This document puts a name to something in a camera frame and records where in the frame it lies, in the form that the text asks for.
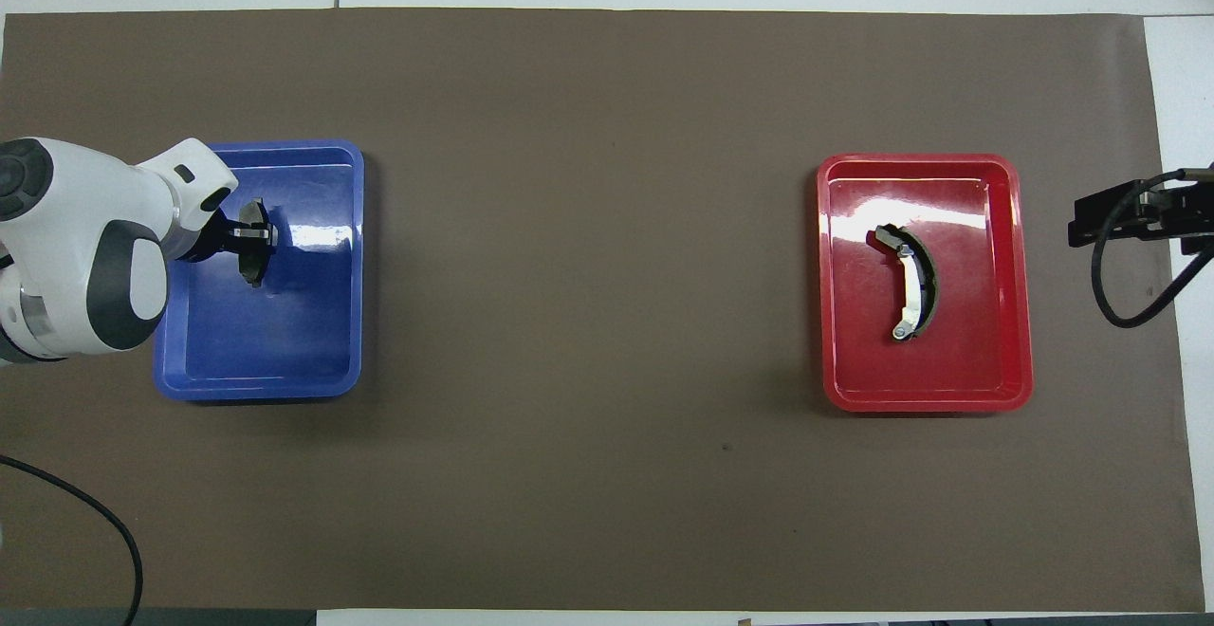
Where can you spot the blue plastic tray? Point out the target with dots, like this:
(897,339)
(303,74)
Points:
(303,341)

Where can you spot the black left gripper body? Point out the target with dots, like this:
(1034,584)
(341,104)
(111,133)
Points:
(209,239)

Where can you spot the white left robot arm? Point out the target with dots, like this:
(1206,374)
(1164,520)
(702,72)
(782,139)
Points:
(76,228)

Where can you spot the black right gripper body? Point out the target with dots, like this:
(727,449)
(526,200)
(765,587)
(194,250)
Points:
(1186,213)

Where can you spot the curved brake shoe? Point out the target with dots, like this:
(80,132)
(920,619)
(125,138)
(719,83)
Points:
(910,285)

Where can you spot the brown table mat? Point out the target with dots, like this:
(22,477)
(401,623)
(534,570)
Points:
(607,228)

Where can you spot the red plastic tray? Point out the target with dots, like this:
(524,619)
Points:
(977,360)

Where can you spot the dark brake pad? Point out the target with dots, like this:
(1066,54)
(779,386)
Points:
(254,270)

